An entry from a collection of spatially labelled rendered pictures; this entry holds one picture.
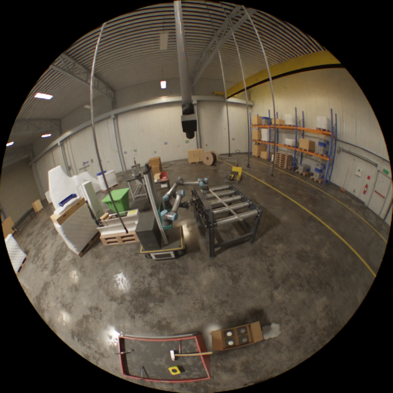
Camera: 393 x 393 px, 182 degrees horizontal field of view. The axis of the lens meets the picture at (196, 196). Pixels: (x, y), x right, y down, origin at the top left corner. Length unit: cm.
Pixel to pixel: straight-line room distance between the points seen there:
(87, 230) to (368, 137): 1289
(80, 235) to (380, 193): 1285
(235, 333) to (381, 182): 930
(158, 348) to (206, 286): 142
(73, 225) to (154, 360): 337
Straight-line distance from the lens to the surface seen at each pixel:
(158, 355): 136
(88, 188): 459
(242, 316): 222
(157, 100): 1199
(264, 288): 244
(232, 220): 202
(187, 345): 128
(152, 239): 229
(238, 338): 209
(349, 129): 972
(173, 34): 843
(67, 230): 380
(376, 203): 966
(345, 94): 1034
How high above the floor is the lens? 216
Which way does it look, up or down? 28 degrees down
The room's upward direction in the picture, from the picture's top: 6 degrees counter-clockwise
